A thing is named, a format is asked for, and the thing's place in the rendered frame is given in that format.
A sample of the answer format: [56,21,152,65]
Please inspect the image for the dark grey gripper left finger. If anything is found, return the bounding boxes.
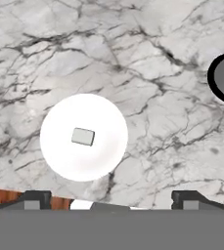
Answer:
[0,190,53,211]

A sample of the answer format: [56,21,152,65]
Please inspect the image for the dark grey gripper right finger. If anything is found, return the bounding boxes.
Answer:
[170,189,224,211]

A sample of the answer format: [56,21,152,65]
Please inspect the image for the white marshmallow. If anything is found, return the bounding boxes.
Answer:
[70,127,96,147]

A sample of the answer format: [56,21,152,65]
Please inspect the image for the white round plate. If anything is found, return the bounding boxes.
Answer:
[39,93,129,183]

